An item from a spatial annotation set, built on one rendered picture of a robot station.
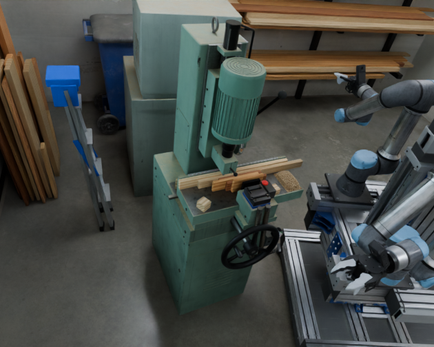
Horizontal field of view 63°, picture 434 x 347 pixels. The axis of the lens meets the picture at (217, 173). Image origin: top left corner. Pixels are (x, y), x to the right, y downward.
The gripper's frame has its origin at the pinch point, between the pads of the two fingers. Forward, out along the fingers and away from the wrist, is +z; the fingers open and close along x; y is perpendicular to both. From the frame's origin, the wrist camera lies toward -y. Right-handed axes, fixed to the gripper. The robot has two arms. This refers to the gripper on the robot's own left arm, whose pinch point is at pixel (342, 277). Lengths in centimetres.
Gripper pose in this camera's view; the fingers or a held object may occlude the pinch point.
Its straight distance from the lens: 111.3
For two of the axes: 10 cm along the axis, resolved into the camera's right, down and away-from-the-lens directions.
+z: -8.9, 2.1, -4.1
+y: -0.7, 8.2, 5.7
